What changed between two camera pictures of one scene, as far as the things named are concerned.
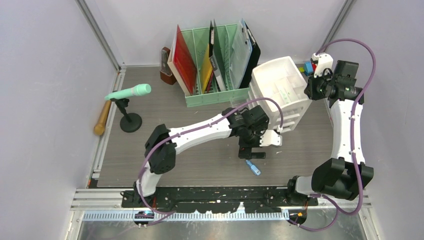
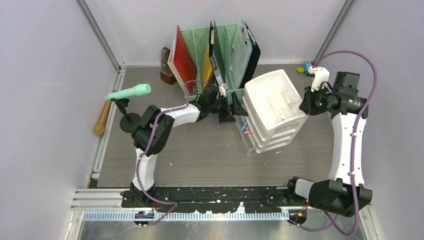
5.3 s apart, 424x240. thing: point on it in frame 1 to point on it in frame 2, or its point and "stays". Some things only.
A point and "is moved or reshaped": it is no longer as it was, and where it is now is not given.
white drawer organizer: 279,80 is moved or reshaped
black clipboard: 256,56 stays
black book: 216,56 stays
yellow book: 205,70 stays
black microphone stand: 131,122 stays
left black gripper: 242,144 to 235,108
